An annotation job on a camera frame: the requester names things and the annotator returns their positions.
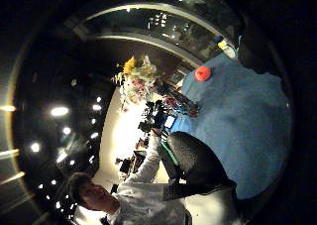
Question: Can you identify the white bottle with yellow label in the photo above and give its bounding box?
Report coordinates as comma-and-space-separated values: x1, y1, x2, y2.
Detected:
215, 36, 238, 59

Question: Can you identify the white marker cube on left glove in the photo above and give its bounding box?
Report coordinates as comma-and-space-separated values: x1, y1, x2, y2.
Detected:
163, 114, 178, 131

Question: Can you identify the dark red flower stem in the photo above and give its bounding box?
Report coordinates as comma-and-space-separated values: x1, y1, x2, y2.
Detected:
184, 104, 201, 119

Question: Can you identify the round red object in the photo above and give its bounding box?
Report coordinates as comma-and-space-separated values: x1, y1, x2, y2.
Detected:
193, 65, 213, 83

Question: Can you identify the the person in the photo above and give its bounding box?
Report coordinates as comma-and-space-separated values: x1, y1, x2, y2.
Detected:
65, 132, 246, 225

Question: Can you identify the pink flower stem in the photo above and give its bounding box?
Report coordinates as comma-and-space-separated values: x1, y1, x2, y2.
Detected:
163, 95, 182, 110

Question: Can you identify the mixed flower bouquet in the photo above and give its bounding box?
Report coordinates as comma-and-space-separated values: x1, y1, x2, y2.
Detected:
113, 55, 160, 112

